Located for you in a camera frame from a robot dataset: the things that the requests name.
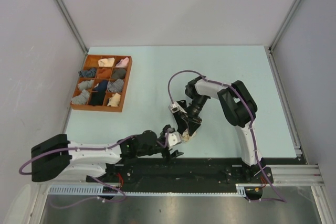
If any beige rolled cloth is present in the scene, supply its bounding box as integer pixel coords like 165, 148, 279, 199
107, 93, 121, 107

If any cream rolled cloth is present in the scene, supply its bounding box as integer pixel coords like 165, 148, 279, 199
98, 57, 115, 68

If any orange rolled cloth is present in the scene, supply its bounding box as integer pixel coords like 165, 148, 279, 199
96, 68, 112, 79

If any left aluminium corner post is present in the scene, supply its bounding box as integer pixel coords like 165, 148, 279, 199
54, 0, 88, 55

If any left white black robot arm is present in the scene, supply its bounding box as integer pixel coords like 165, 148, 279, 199
31, 125, 183, 182

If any aluminium corner post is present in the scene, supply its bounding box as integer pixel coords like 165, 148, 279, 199
54, 0, 88, 55
268, 0, 303, 52

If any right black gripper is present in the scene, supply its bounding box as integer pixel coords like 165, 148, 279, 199
178, 94, 209, 136

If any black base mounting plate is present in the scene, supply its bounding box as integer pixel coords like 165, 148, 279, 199
99, 158, 261, 193

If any grey striped corner cloth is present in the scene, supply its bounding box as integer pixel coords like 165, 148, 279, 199
71, 90, 90, 105

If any orange wooden divided tray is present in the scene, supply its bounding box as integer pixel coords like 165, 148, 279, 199
70, 55, 132, 112

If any grey striped rolled cloth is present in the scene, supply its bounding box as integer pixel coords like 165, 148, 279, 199
107, 79, 124, 93

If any dark grey rolled cloth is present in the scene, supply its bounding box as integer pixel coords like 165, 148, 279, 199
111, 68, 127, 80

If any white slotted cable duct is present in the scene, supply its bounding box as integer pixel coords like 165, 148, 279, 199
48, 184, 256, 197

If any light grey rolled cloth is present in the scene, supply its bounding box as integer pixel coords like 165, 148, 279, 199
77, 80, 94, 91

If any right aluminium corner post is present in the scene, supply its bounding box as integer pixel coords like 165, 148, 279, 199
268, 0, 303, 52

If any navy blue rolled cloth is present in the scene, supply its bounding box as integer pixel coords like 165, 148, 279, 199
92, 80, 109, 92

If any black rolled cloth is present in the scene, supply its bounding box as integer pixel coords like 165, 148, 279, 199
89, 91, 106, 106

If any aluminium frame rail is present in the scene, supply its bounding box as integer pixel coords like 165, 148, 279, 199
37, 163, 328, 185

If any pink white rolled cloth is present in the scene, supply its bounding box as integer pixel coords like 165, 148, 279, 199
115, 57, 130, 68

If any navy striped rolled cloth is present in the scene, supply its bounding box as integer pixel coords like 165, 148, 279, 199
78, 67, 97, 78

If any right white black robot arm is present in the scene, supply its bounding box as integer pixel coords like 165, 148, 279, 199
169, 76, 265, 183

